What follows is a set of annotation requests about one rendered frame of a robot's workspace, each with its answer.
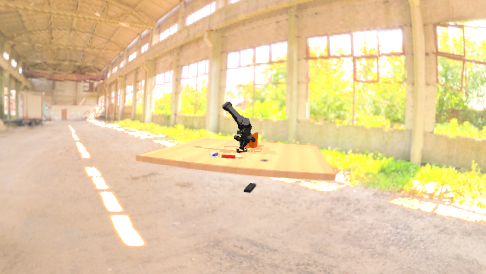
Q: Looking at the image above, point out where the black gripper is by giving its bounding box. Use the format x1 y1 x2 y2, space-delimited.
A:
234 129 256 149

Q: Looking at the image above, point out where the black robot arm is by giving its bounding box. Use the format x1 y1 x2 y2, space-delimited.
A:
222 102 253 136

